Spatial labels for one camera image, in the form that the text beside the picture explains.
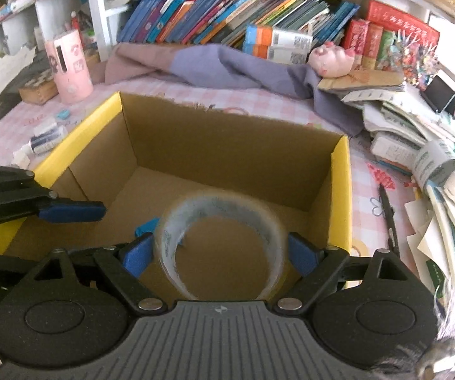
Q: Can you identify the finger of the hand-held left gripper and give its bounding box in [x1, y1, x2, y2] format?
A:
[134, 218, 159, 237]
[0, 162, 106, 226]

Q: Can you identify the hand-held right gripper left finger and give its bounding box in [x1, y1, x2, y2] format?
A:
[29, 233, 165, 313]

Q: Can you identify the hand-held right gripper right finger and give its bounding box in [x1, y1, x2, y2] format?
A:
[277, 233, 414, 313]

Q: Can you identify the clear tape roll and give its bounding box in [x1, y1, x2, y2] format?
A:
[154, 192, 292, 299]

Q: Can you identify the white and blue tube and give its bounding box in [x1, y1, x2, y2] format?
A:
[29, 121, 69, 155]

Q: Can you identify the yellow cardboard box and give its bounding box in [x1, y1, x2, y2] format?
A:
[0, 91, 353, 301]

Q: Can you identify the pink cylinder container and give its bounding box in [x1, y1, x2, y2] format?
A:
[44, 32, 94, 104]

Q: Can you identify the white block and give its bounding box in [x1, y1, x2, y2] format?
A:
[11, 144, 34, 167]

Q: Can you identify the black pen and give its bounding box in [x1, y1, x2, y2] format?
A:
[378, 184, 401, 258]

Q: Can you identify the wooden box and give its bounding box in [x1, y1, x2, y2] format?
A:
[18, 77, 60, 105]

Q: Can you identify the pile of papers and booklets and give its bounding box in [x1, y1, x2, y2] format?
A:
[342, 85, 455, 301]

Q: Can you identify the pink checked tablecloth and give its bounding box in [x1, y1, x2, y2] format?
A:
[0, 75, 430, 270]

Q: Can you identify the stack of white papers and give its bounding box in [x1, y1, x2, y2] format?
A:
[0, 45, 38, 115]

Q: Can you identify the rolled printed paper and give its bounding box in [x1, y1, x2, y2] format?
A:
[412, 140, 455, 187]

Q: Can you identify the person's grey fuzzy sleeve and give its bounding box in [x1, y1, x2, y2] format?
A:
[370, 269, 455, 380]

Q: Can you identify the purple and pink cloth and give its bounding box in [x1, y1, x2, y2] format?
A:
[89, 41, 365, 137]

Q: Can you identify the brown cardboard sheet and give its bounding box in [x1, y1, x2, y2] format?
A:
[318, 69, 404, 93]

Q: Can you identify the pink pig plush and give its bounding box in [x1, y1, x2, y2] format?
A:
[307, 41, 357, 78]

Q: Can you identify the orange and white carton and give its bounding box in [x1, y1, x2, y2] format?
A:
[243, 43, 311, 65]
[245, 25, 313, 48]

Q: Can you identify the white bookshelf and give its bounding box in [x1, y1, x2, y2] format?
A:
[0, 0, 371, 68]

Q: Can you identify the black phone on stand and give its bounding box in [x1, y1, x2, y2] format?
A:
[420, 75, 455, 118]

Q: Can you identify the red and gold book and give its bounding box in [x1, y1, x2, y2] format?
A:
[362, 24, 382, 68]

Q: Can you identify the green book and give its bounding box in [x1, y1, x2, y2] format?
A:
[376, 29, 396, 70]

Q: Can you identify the row of colourful books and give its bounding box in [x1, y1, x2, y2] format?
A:
[119, 0, 361, 46]

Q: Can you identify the red boxed book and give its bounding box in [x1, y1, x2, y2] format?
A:
[344, 20, 371, 54]

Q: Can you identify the colourful sticker packet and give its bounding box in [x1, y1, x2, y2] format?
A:
[390, 32, 439, 88]

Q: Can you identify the large red book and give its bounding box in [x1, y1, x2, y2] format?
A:
[364, 0, 440, 44]

